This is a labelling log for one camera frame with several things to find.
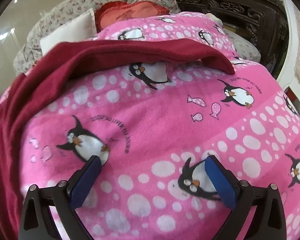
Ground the red orange cushion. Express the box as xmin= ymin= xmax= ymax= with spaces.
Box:
xmin=94 ymin=1 xmax=171 ymax=30

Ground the dark red garment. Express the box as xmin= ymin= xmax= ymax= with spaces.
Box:
xmin=0 ymin=39 xmax=236 ymax=240

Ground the dark carved wooden headboard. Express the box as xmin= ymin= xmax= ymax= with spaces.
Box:
xmin=166 ymin=0 xmax=290 ymax=80

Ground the pink penguin printed blanket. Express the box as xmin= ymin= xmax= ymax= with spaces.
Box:
xmin=0 ymin=12 xmax=300 ymax=240

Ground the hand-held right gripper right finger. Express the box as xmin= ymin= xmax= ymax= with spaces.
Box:
xmin=204 ymin=155 xmax=288 ymax=240

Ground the white pillow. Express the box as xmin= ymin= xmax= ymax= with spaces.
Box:
xmin=39 ymin=7 xmax=98 ymax=55

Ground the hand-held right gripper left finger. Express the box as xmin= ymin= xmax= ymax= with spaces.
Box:
xmin=19 ymin=155 xmax=103 ymax=240

